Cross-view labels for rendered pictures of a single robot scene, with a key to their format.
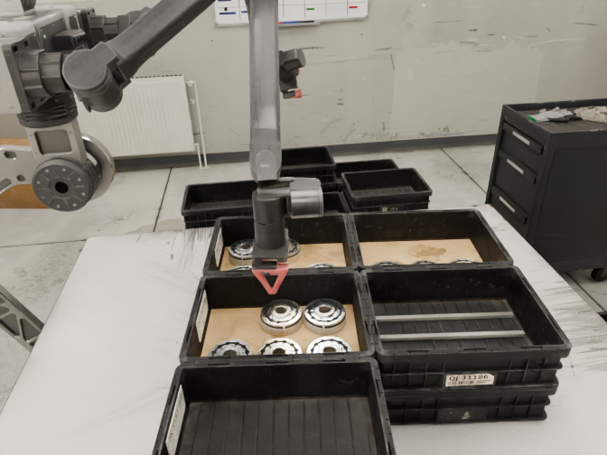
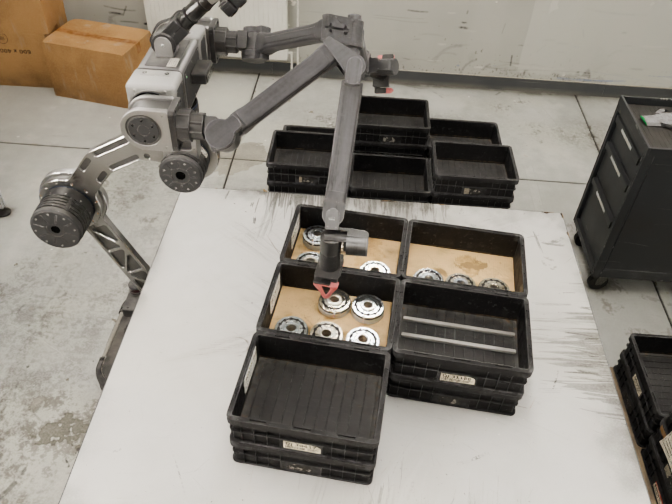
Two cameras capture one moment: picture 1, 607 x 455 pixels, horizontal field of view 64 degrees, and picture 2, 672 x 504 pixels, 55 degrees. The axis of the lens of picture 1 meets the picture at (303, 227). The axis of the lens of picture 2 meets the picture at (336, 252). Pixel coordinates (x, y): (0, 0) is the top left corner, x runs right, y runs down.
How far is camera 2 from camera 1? 86 cm
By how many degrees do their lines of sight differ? 14
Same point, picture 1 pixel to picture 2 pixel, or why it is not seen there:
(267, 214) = (328, 251)
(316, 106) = (434, 27)
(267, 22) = (351, 108)
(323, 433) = (345, 394)
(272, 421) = (313, 379)
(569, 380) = (547, 391)
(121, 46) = (245, 116)
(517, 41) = not seen: outside the picture
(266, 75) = (343, 150)
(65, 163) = (186, 160)
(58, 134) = not seen: hidden behind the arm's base
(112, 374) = (202, 319)
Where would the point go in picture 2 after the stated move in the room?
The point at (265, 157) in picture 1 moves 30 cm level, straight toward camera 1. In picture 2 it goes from (332, 213) to (320, 298)
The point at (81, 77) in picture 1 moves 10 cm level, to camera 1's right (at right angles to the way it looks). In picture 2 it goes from (216, 139) to (255, 144)
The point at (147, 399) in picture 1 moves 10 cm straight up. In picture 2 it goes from (227, 344) to (225, 324)
